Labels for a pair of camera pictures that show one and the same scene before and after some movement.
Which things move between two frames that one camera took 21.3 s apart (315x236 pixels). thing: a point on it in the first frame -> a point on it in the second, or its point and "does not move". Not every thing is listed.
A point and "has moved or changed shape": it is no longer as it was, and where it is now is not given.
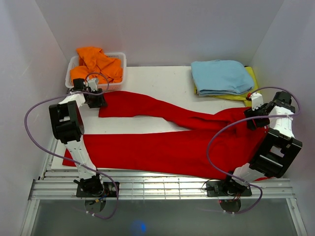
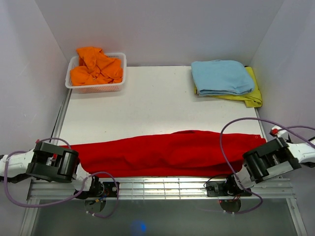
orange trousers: x=94 y=64 does not move
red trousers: x=217 y=144 has moved or changed shape
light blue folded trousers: x=221 y=77 does not move
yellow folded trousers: x=242 y=97 does not move
